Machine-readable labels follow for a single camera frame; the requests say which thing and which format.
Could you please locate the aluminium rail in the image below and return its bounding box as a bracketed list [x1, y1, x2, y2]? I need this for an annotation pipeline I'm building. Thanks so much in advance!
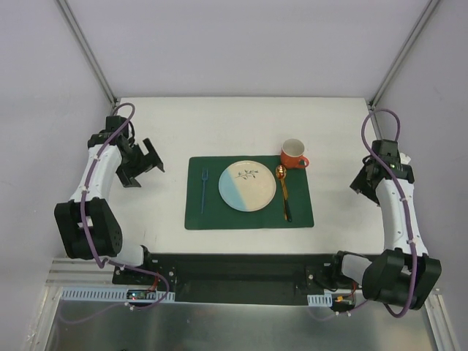
[46, 258, 114, 285]

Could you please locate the white cable duct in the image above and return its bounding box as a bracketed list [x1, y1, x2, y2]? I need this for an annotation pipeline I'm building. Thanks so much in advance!
[61, 287, 176, 303]
[307, 292, 333, 307]

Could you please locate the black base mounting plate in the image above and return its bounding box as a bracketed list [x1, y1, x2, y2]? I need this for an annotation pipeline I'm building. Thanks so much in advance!
[112, 253, 361, 306]

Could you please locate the gold spoon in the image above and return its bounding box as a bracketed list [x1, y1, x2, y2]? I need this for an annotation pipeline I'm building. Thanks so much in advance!
[275, 165, 292, 222]

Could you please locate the dark green placemat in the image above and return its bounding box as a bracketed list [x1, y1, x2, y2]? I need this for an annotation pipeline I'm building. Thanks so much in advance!
[184, 155, 314, 230]

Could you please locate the aluminium frame post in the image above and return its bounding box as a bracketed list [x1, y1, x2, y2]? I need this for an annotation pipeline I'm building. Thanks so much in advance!
[54, 0, 118, 106]
[368, 0, 442, 110]

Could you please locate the left white cable duct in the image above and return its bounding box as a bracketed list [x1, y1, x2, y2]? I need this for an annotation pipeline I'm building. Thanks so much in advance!
[61, 287, 176, 303]

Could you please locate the cream and blue plate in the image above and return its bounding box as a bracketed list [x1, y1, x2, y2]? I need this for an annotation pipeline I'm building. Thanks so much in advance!
[218, 160, 276, 212]

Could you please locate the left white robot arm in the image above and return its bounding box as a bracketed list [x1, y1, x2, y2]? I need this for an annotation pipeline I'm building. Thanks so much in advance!
[54, 116, 164, 284]

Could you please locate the blue fork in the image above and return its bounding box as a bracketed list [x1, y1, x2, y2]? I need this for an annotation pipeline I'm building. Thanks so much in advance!
[200, 168, 208, 214]

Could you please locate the left aluminium frame post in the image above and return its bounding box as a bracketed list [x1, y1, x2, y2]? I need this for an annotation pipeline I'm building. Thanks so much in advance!
[54, 0, 118, 106]

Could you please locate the gold knife black handle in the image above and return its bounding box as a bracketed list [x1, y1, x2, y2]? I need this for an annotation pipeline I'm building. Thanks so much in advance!
[282, 172, 293, 222]

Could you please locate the right aluminium frame post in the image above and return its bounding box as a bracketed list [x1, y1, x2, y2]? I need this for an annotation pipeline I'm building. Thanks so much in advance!
[368, 0, 442, 110]

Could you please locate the right white cable duct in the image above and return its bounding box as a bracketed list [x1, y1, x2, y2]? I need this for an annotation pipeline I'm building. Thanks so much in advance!
[307, 292, 333, 307]

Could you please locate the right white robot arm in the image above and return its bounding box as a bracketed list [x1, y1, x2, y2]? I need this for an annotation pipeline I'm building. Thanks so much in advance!
[328, 139, 442, 311]

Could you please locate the orange mug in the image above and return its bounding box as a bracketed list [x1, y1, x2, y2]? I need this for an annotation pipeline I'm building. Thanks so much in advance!
[280, 138, 309, 169]

